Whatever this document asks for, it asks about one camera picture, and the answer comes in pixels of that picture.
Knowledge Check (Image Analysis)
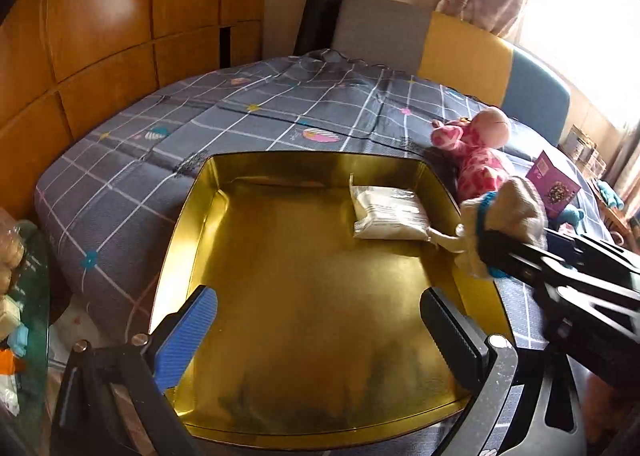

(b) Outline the gold metal tray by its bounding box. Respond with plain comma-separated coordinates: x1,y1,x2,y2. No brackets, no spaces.
151,151,511,450

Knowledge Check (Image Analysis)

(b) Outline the glass side table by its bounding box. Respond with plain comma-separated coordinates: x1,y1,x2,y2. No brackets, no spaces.
1,211,50,455

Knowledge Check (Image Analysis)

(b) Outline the wooden wardrobe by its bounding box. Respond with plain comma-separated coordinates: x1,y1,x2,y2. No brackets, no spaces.
1,0,265,218

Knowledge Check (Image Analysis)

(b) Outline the yellow blue grey headboard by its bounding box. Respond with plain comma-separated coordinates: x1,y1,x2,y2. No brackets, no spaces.
332,0,570,146

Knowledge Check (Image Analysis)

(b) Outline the white wet wipes pack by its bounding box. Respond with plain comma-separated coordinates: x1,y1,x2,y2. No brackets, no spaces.
349,176,430,241

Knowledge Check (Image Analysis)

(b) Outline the grey plaid bed cover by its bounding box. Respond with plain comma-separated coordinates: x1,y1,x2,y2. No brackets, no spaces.
34,48,616,456

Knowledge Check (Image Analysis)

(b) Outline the black rolled mat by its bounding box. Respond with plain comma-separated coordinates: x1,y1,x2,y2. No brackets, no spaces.
293,0,343,56

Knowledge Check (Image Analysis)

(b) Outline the pink giraffe plush toy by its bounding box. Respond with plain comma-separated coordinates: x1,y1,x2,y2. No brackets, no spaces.
431,107,513,202

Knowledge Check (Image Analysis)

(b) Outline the purple cardboard box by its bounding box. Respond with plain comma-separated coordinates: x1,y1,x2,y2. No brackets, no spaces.
526,149,582,219

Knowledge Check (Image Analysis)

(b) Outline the teal object on desk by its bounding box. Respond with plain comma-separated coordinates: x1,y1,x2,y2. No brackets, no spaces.
596,179,625,211

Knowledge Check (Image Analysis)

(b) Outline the wooden side desk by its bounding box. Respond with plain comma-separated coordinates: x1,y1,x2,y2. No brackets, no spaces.
588,179,639,253

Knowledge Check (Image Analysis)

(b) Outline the teal plush bear pink scarf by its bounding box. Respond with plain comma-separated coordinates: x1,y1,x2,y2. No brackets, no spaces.
550,205,585,235

